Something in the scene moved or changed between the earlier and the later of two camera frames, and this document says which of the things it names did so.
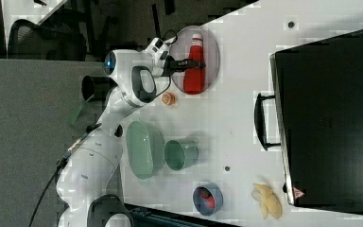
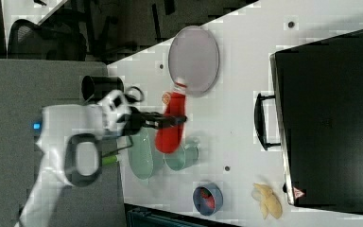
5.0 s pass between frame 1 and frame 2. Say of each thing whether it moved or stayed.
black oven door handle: stayed
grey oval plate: stayed
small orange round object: stayed
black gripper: moved
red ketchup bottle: moved
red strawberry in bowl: stayed
